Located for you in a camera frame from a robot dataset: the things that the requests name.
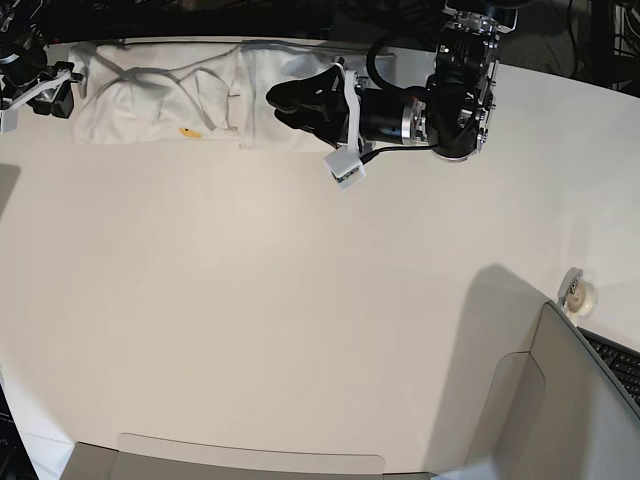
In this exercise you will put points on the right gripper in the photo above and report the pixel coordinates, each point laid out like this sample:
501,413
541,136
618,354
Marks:
47,92

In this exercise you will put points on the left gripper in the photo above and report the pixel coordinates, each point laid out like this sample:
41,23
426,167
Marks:
368,115

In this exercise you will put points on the white printed t-shirt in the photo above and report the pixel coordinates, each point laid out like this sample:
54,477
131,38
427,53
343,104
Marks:
151,92

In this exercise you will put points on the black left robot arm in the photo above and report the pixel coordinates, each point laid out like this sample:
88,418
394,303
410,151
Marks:
461,86

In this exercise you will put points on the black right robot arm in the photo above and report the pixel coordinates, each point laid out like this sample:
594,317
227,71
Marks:
21,34

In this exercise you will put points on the white tape roll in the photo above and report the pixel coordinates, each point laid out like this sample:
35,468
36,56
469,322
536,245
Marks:
577,297

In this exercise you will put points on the beige cardboard box bottom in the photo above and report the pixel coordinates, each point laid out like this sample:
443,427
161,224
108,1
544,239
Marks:
146,457

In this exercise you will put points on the beige cardboard box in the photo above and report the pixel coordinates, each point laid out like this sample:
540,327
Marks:
554,411
146,457

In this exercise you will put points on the beige cardboard box right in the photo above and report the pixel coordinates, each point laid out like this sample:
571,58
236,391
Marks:
554,411

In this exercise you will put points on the black keyboard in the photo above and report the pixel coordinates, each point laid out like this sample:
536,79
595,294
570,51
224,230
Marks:
622,361

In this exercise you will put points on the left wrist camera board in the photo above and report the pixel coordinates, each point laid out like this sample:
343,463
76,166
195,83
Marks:
345,167

